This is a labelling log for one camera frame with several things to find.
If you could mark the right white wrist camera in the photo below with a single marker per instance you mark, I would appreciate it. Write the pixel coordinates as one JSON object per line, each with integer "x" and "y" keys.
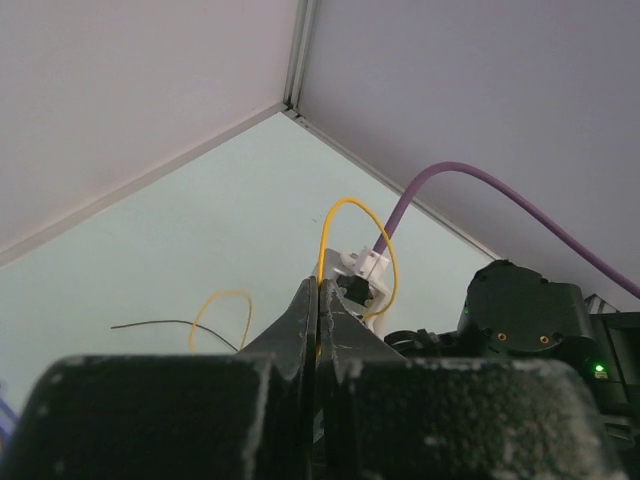
{"x": 358, "y": 286}

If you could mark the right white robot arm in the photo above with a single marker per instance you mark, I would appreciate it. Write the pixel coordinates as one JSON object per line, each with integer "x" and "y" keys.
{"x": 514, "y": 312}

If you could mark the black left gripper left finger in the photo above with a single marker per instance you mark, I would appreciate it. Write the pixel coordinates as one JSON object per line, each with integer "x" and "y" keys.
{"x": 247, "y": 415}

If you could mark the lavender plastic tray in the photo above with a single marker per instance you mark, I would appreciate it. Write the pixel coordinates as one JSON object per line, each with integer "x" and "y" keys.
{"x": 8, "y": 419}

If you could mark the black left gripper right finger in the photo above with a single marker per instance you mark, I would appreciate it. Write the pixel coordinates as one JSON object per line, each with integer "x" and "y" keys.
{"x": 388, "y": 417}

